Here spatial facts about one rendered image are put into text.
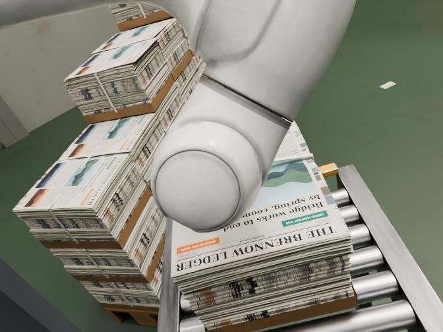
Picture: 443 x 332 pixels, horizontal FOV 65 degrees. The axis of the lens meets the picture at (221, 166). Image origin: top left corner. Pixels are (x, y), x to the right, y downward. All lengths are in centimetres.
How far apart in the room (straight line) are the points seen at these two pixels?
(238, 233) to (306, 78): 33
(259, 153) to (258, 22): 11
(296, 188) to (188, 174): 38
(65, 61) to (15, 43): 55
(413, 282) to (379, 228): 14
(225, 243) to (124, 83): 112
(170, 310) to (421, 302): 50
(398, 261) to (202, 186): 59
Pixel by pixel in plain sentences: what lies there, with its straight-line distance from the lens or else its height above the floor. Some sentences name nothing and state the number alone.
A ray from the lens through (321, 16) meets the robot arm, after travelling 32.
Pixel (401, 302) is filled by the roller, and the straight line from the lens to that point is 76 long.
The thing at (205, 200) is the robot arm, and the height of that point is 128.
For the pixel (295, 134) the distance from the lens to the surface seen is 76.
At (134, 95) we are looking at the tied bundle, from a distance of 159.
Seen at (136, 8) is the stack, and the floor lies 115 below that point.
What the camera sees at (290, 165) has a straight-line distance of 68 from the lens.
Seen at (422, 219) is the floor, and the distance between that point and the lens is 195.
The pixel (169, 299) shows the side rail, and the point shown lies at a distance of 86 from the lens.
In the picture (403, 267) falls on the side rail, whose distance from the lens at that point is 80.
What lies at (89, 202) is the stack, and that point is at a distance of 124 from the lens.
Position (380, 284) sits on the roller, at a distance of 78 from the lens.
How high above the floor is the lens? 145
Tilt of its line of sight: 35 degrees down
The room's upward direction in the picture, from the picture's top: 21 degrees counter-clockwise
